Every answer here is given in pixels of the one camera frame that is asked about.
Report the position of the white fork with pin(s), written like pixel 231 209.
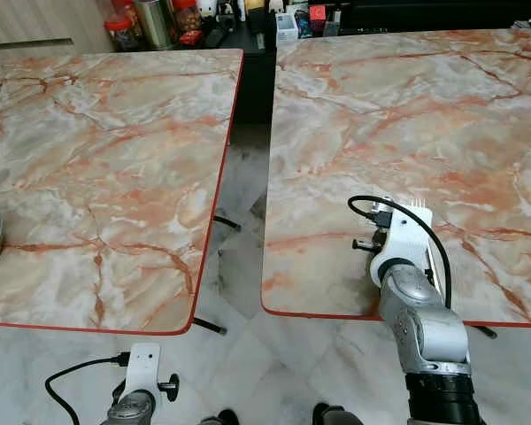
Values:
pixel 415 204

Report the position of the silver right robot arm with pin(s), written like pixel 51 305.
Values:
pixel 425 328

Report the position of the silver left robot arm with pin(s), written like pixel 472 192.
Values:
pixel 128 410

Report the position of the black table leg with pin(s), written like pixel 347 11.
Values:
pixel 227 222
pixel 484 332
pixel 211 327

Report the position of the black right robot foot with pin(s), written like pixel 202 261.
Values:
pixel 329 415

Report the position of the black robot foot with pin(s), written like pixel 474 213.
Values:
pixel 329 415
pixel 221 418

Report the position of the red small box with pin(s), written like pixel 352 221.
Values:
pixel 318 13

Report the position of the white small box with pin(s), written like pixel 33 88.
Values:
pixel 287 28

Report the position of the black left robot foot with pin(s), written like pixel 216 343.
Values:
pixel 221 418

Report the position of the red-lid jar with snacks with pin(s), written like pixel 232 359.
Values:
pixel 188 22

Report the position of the metal canister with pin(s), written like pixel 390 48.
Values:
pixel 153 22

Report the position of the small red-lid jar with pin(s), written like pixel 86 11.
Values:
pixel 120 34

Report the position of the light wooden cabinet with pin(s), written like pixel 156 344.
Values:
pixel 35 22

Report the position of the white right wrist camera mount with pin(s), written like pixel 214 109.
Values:
pixel 407 235

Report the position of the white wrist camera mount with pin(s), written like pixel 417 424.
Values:
pixel 407 235
pixel 143 363

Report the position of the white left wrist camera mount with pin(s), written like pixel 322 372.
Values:
pixel 143 363

